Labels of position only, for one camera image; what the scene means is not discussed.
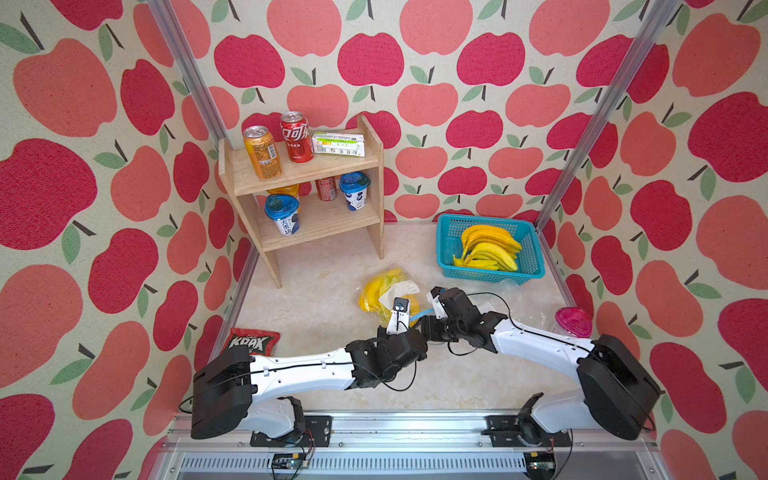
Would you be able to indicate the small red can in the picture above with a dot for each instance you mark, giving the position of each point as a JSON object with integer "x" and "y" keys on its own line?
{"x": 326, "y": 188}

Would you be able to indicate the yellow banana bunch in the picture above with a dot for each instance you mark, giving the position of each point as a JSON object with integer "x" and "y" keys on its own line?
{"x": 490, "y": 242}
{"x": 378, "y": 294}

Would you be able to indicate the teal plastic basket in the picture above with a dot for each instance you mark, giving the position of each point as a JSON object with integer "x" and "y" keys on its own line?
{"x": 448, "y": 244}

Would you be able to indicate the yellow container on shelf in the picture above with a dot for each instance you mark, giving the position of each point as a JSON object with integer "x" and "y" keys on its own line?
{"x": 291, "y": 190}

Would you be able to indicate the yellow bananas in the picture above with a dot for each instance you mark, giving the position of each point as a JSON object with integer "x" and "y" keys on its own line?
{"x": 478, "y": 264}

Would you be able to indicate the blue lid yogurt cup back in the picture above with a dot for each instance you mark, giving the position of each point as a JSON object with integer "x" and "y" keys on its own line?
{"x": 354, "y": 187}

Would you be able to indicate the blue lid yogurt cup front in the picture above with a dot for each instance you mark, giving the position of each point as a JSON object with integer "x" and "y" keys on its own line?
{"x": 283, "y": 210}

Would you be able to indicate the blue lid yogurt cup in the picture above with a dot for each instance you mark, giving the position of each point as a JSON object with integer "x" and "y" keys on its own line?
{"x": 354, "y": 187}
{"x": 283, "y": 210}

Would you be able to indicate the pink lid plastic jar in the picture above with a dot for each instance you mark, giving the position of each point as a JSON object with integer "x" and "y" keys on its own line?
{"x": 576, "y": 321}

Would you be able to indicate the left aluminium corner post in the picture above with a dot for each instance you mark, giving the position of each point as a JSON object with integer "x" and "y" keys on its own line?
{"x": 170, "y": 27}

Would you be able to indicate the right aluminium corner post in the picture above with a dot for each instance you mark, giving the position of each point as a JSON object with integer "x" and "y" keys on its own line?
{"x": 653, "y": 24}

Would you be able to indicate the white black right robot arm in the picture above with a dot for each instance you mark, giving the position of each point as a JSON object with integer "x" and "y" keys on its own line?
{"x": 616, "y": 392}

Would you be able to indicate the red cola can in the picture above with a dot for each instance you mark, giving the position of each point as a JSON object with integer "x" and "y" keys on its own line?
{"x": 295, "y": 131}

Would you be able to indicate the aluminium corner post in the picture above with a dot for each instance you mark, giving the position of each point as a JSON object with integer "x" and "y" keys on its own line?
{"x": 170, "y": 27}
{"x": 653, "y": 24}

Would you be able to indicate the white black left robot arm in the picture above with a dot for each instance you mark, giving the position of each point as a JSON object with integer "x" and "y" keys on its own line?
{"x": 257, "y": 392}

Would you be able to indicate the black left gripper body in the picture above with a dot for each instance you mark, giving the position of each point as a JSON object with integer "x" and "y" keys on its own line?
{"x": 384, "y": 336}

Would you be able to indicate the white green box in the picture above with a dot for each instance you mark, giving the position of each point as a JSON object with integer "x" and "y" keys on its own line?
{"x": 338, "y": 144}

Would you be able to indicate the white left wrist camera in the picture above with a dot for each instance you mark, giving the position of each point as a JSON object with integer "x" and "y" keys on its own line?
{"x": 400, "y": 317}

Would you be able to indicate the orange drink can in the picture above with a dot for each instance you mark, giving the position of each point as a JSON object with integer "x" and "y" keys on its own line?
{"x": 260, "y": 146}

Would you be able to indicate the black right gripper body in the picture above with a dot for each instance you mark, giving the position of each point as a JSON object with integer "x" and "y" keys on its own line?
{"x": 439, "y": 329}

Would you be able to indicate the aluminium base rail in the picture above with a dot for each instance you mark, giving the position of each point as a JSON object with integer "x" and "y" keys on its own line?
{"x": 410, "y": 445}

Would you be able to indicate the red Krax chips bag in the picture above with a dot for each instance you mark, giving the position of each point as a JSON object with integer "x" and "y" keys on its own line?
{"x": 258, "y": 342}

